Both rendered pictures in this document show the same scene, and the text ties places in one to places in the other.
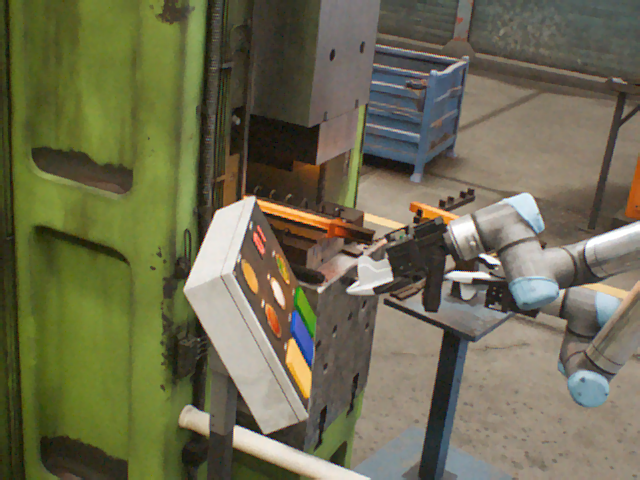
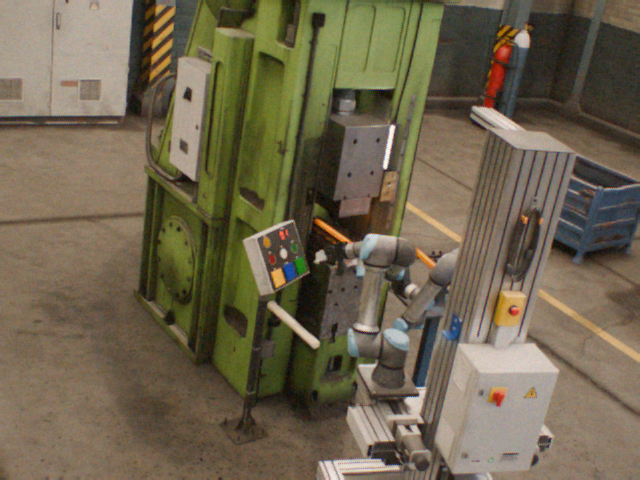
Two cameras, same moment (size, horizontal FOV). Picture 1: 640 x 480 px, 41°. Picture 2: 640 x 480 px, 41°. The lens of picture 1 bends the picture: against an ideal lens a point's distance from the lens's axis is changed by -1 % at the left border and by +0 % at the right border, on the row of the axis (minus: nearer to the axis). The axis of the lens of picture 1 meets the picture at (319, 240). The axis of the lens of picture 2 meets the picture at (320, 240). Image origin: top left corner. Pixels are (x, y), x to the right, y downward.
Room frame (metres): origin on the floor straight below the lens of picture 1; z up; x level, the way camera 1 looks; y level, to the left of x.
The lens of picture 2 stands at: (-2.04, -1.87, 2.81)
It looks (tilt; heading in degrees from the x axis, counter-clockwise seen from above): 23 degrees down; 27
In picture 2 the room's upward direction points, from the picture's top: 9 degrees clockwise
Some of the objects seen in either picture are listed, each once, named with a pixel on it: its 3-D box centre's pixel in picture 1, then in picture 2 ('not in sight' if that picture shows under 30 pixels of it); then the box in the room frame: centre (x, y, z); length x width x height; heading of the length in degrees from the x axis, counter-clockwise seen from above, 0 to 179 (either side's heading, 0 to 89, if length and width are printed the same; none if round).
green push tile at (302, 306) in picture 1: (303, 312); (299, 266); (1.42, 0.02, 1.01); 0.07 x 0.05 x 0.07; 0
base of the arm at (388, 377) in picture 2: not in sight; (389, 370); (1.09, -0.70, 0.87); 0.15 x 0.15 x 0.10
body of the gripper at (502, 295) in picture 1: (515, 290); (401, 286); (1.70, -0.43, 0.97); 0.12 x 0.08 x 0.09; 65
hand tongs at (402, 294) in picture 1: (455, 271); not in sight; (2.44, -0.42, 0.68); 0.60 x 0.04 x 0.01; 140
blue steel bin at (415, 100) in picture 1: (366, 100); (564, 198); (5.96, -0.22, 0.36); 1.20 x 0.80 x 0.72; 67
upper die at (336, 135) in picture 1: (257, 116); (332, 192); (1.95, 0.17, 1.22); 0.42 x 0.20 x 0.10; 65
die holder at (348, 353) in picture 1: (250, 310); (324, 277); (2.01, 0.16, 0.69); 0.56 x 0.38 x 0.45; 65
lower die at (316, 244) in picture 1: (249, 223); (325, 237); (1.95, 0.17, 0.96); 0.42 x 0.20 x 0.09; 65
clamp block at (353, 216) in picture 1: (336, 221); not in sight; (2.05, -0.04, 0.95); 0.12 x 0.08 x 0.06; 65
